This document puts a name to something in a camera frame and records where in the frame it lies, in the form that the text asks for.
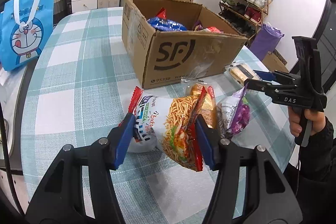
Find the red snack packet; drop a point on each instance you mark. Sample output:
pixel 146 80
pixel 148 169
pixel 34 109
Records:
pixel 213 30

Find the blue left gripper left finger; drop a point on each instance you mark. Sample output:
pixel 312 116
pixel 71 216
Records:
pixel 119 138

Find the white noodle snack bag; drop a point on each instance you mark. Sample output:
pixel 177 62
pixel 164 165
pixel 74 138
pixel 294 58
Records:
pixel 167 124

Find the orange bread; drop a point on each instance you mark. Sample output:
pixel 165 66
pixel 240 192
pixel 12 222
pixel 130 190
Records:
pixel 208 109

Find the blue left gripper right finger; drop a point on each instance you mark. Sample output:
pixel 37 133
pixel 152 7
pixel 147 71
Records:
pixel 208 141

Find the brown SF cardboard box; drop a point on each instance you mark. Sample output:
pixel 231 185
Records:
pixel 162 58

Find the cream sandwich cake packet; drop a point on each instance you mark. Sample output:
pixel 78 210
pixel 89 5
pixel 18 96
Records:
pixel 238 72

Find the blue cookie snack packet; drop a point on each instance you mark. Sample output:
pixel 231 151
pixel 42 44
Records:
pixel 165 25

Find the small cardboard box on floor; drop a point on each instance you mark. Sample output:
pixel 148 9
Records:
pixel 275 62

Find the woven basket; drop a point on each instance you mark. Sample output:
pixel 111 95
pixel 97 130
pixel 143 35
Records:
pixel 59 6

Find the purple candy bag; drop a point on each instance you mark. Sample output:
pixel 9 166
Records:
pixel 233 114

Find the blue Doraemon tote bag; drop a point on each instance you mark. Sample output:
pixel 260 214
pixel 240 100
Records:
pixel 26 25

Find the shoe rack with shoes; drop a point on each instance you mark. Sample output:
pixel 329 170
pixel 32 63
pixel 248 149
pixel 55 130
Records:
pixel 245 16

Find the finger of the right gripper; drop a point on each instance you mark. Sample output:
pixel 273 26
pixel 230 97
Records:
pixel 265 76
pixel 258 85

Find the red snack bag in box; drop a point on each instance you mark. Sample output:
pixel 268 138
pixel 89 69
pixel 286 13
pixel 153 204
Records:
pixel 162 14

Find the checkered teal tablecloth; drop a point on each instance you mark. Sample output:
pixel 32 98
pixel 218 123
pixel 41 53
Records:
pixel 80 89

